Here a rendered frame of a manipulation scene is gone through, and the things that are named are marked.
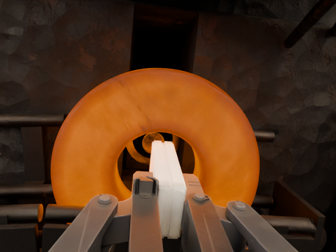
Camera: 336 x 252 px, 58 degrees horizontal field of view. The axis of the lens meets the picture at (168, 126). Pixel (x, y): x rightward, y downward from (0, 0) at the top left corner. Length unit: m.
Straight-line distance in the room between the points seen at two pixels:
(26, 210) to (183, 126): 0.12
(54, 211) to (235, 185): 0.13
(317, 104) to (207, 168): 0.16
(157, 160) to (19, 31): 0.19
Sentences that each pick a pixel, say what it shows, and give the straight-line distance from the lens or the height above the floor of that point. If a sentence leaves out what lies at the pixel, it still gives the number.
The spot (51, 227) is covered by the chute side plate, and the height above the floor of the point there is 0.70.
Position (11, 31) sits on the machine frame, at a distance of 0.31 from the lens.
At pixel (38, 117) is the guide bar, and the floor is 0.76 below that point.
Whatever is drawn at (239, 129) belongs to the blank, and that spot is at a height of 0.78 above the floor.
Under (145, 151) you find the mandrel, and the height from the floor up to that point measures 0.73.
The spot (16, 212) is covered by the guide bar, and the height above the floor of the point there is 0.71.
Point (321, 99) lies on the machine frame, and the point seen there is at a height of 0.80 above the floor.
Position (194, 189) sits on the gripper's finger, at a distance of 0.17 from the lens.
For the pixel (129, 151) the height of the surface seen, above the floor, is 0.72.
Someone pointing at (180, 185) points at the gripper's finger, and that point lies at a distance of 0.15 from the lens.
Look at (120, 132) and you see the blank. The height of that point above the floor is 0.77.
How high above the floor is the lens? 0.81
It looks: 11 degrees down
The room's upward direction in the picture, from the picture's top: 6 degrees clockwise
